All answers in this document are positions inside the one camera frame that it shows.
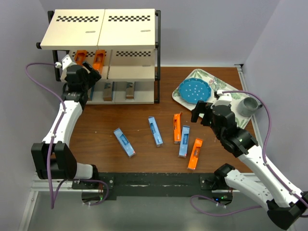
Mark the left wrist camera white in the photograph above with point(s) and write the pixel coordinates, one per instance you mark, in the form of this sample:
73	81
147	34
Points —
66	62

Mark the grey ceramic mug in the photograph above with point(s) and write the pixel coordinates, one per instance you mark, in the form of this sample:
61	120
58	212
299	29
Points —
248	106

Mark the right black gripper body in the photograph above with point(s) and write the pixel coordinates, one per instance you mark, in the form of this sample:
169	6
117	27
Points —
215	129

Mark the aluminium frame rail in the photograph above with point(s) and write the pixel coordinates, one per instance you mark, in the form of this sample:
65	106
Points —
76	210

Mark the blue toothpaste box right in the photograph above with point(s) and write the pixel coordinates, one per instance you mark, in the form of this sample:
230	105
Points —
184	141

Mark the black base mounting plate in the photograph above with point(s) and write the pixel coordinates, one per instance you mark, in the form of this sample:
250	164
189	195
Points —
162	184

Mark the blue toothpaste box left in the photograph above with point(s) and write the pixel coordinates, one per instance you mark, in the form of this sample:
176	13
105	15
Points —
125	144

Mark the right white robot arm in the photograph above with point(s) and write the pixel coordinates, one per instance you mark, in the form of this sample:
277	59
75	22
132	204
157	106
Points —
282	200

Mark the orange toothpaste box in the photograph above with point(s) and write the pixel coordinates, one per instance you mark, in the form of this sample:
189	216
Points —
98	61
177	128
80	56
195	154

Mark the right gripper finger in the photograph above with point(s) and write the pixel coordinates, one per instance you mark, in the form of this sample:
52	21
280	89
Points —
207	120
199	109

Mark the beige three-tier shelf rack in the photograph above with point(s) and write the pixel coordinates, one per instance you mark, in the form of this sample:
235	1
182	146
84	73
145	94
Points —
131	39

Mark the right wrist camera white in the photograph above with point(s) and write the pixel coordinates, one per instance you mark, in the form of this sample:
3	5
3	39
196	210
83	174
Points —
222	98

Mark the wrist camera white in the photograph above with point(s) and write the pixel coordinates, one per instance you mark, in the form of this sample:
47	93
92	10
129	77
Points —
222	98
66	62

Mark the blue toothpaste box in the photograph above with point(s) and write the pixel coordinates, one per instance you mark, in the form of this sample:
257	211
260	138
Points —
184	141
155	131
125	144

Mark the blue dotted plate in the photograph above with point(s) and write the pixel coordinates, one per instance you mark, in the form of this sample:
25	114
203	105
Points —
192	90

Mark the blue toothpaste box centre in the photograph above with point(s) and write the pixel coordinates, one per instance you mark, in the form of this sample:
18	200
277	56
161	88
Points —
155	131

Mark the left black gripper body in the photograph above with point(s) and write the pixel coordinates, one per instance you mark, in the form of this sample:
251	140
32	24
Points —
89	82

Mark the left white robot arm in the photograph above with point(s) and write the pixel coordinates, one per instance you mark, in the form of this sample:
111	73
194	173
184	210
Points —
52	157

